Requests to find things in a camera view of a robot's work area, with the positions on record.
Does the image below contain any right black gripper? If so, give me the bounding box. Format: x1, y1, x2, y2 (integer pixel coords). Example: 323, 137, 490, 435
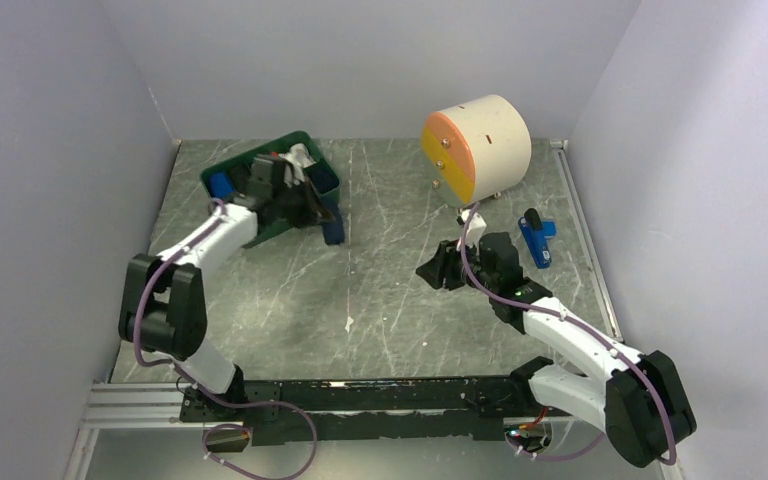
416, 235, 498, 295

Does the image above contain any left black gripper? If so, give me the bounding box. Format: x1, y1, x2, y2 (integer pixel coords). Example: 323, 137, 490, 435
272, 175, 334, 229

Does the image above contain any navy white underwear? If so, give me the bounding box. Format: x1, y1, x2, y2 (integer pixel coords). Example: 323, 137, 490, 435
321, 198, 346, 246

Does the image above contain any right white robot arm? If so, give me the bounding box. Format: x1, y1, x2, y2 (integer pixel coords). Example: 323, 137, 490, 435
415, 232, 697, 468

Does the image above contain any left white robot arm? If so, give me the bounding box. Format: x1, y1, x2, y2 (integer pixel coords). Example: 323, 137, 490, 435
118, 152, 344, 420

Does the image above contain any navy rolled underwear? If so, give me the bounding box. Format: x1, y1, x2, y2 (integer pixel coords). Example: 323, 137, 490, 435
306, 162, 340, 195

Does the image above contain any white rolled underwear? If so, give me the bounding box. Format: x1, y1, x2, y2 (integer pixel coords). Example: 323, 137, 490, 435
279, 143, 315, 186

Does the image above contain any black rolled underwear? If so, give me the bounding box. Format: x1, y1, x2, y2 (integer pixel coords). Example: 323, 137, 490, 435
227, 164, 251, 194

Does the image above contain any blue rolled underwear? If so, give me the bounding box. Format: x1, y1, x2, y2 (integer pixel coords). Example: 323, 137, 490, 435
209, 172, 236, 200

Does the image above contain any green divided storage tray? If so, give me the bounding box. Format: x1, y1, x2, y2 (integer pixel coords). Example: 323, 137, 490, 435
200, 130, 345, 248

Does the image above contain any blue black hand tool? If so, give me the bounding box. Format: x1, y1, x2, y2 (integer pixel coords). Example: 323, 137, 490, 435
518, 208, 557, 269

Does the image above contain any round cream drawer cabinet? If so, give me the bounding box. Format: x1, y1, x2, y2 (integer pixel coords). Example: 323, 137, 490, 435
420, 94, 532, 207

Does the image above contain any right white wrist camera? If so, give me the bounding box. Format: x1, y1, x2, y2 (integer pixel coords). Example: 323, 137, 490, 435
459, 209, 487, 245

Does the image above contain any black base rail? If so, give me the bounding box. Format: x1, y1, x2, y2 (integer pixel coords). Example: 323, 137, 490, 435
179, 375, 554, 446

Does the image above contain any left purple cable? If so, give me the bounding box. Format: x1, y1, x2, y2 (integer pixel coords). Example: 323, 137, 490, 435
133, 198, 319, 480

